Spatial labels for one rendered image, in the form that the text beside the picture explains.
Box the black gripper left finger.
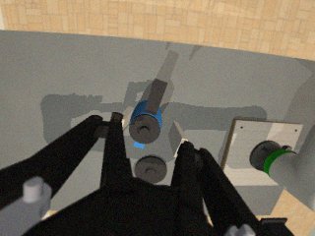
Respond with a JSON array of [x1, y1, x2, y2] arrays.
[[0, 106, 143, 236]]

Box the black round disc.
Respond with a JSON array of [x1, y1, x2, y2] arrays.
[[135, 155, 167, 184]]

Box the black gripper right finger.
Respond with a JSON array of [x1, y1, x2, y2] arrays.
[[168, 121, 274, 236]]

